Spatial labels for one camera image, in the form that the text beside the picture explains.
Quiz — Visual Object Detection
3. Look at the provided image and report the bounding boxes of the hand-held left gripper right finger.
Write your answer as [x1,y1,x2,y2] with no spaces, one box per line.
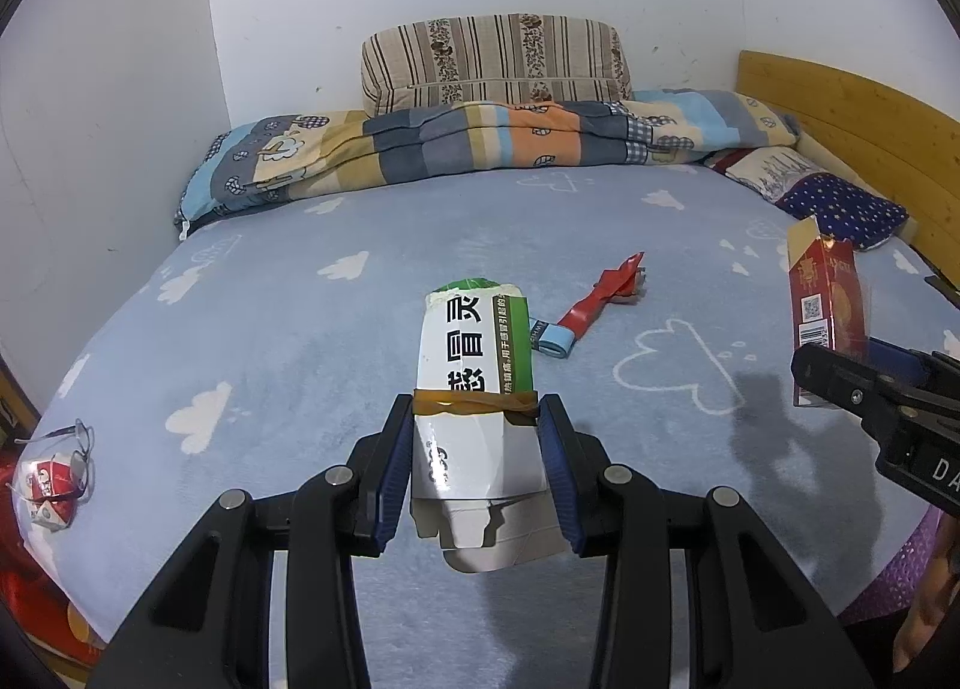
[536,393,875,689]

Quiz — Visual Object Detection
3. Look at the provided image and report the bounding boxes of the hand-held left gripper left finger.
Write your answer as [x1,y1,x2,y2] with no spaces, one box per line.
[90,393,417,689]

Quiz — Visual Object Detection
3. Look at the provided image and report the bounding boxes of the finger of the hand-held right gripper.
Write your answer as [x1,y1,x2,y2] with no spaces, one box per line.
[862,336,960,398]
[791,344,925,441]

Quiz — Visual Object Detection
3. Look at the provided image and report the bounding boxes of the red cigarette box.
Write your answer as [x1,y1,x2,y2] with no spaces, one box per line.
[787,215,869,407]

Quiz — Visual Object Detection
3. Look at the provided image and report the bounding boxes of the white and green medicine box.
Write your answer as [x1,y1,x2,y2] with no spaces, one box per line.
[409,276,567,574]

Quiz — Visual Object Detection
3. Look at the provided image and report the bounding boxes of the person's right forearm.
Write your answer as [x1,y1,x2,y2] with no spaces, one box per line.
[892,528,960,675]

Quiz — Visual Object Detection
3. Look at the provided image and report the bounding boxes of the purple cloth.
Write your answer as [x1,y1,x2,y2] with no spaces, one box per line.
[838,509,947,622]

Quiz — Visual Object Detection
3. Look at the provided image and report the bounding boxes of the navy star-print pillow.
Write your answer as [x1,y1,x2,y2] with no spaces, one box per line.
[776,173,908,253]

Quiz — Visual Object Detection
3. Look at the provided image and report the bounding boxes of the blue cloud-print bed sheet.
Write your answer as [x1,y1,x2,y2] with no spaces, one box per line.
[11,160,946,689]

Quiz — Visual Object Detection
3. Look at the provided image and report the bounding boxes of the red torn wrapper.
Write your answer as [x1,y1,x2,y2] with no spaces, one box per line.
[556,252,647,345]

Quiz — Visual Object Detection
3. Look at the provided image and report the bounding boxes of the white printed pillow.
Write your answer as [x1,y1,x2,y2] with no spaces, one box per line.
[705,145,826,204]

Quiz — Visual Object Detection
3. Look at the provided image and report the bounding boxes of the wooden headboard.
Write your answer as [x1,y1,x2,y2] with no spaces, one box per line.
[735,49,960,300]

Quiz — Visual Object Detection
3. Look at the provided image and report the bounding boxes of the eyeglasses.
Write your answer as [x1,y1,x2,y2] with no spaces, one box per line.
[15,419,98,500]

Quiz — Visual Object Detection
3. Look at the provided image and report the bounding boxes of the patchwork folded quilt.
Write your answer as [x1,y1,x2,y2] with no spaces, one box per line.
[174,89,800,240]

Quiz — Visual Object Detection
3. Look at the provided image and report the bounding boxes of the red and white cigarette pack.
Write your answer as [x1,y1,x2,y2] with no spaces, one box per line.
[30,498,77,529]
[19,455,87,504]

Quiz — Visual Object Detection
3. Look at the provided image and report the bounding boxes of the red cloth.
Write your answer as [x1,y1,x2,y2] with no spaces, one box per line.
[0,449,106,669]

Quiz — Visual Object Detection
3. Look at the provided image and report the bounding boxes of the wooden bedside furniture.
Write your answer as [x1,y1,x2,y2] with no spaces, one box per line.
[0,359,42,446]

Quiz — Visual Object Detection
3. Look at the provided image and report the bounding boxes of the striped beige cushion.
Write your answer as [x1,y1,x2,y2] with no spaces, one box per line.
[361,16,633,116]

